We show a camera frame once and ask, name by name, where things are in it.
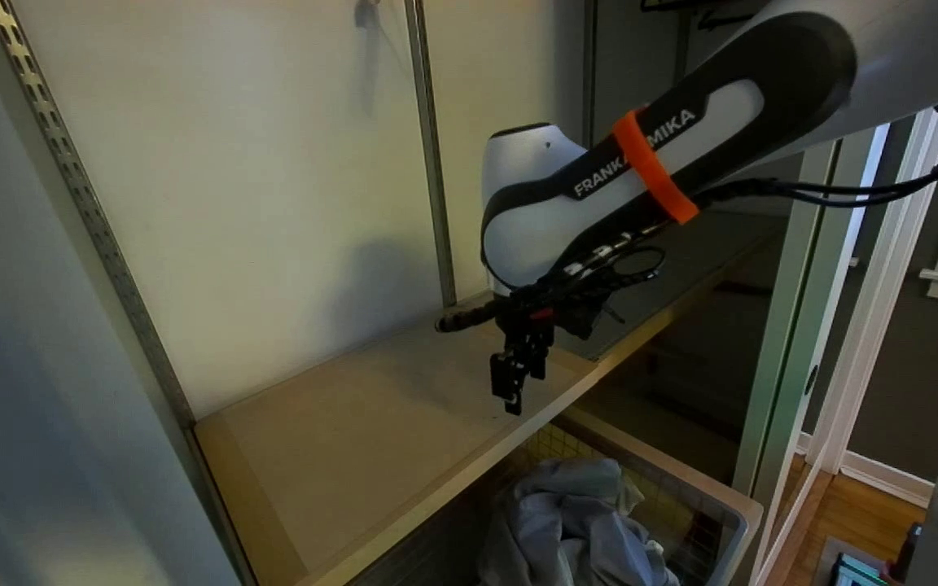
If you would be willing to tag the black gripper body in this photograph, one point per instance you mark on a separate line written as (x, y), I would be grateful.
(554, 312)

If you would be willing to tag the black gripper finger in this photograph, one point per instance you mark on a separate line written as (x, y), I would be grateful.
(538, 357)
(511, 387)

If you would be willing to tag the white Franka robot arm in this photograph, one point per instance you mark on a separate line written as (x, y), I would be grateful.
(707, 120)

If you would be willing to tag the wooden shelf board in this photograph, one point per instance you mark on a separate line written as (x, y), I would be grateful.
(361, 445)

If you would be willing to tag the small teal object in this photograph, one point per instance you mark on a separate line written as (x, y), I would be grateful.
(855, 571)

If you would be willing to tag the slotted metal wall rail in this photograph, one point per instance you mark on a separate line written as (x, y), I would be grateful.
(69, 164)
(432, 164)

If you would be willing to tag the pale green door frame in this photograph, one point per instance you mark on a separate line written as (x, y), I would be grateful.
(782, 361)

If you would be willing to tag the white door frame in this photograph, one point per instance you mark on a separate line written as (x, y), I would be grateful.
(881, 281)

